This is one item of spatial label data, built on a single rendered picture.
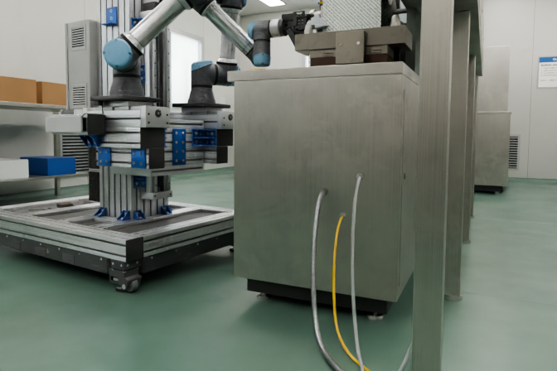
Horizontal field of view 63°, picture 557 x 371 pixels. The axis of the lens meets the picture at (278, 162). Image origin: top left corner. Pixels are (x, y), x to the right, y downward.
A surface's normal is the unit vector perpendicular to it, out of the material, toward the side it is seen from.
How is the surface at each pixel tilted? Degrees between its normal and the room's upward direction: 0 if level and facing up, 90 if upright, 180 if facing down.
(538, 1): 90
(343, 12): 90
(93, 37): 90
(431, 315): 90
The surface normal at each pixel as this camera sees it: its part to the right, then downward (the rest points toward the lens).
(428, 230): -0.42, 0.05
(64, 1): 0.91, 0.04
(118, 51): 0.03, 0.15
